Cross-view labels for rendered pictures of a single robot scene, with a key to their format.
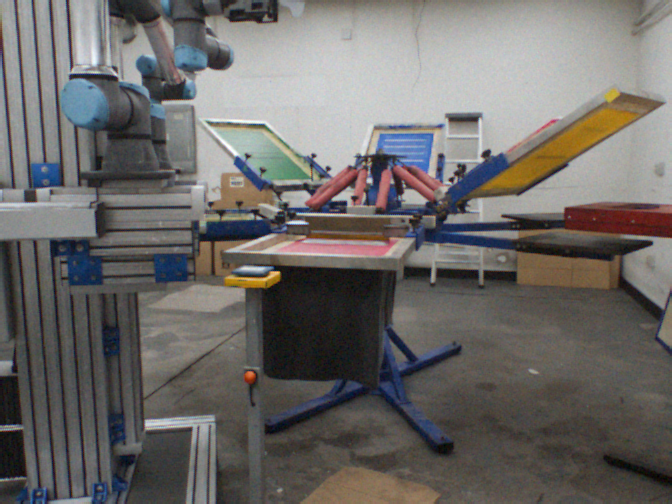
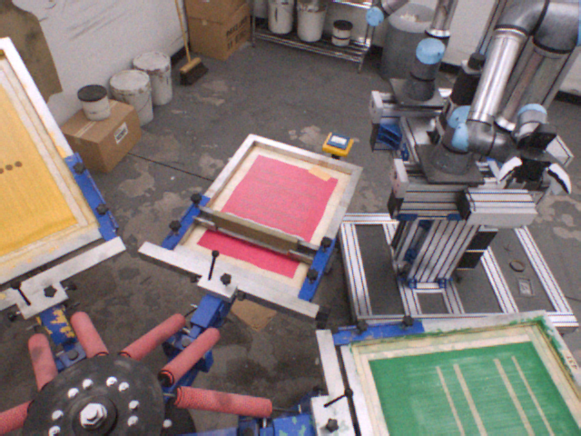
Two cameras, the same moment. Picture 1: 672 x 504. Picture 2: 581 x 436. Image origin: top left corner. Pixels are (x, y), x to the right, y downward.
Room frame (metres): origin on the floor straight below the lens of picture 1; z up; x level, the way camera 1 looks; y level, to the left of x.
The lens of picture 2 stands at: (3.53, 0.13, 2.35)
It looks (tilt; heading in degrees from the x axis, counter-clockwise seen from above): 48 degrees down; 183
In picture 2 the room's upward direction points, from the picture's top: 6 degrees clockwise
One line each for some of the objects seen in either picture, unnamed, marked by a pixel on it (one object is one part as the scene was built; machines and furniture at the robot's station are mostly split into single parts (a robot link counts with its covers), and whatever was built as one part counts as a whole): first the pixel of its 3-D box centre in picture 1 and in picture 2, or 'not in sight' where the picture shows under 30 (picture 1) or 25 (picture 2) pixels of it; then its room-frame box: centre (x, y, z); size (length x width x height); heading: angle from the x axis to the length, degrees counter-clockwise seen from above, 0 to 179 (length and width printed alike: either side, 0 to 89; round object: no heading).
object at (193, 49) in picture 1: (193, 46); not in sight; (1.48, 0.33, 1.56); 0.11 x 0.08 x 0.11; 165
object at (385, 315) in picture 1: (386, 309); not in sight; (2.14, -0.21, 0.74); 0.46 x 0.04 x 0.42; 166
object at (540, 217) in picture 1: (486, 225); not in sight; (3.46, -0.91, 0.91); 1.34 x 0.40 x 0.08; 106
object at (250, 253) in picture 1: (336, 243); (273, 206); (2.24, -0.02, 0.97); 0.79 x 0.58 x 0.04; 166
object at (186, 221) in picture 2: (415, 237); (188, 223); (2.41, -0.34, 0.98); 0.30 x 0.05 x 0.07; 166
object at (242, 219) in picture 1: (212, 206); (443, 404); (3.01, 0.60, 1.05); 1.08 x 0.61 x 0.23; 106
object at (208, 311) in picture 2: not in sight; (211, 306); (2.79, -0.15, 1.02); 0.17 x 0.06 x 0.05; 166
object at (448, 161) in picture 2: (150, 154); (453, 152); (2.14, 0.65, 1.31); 0.15 x 0.15 x 0.10
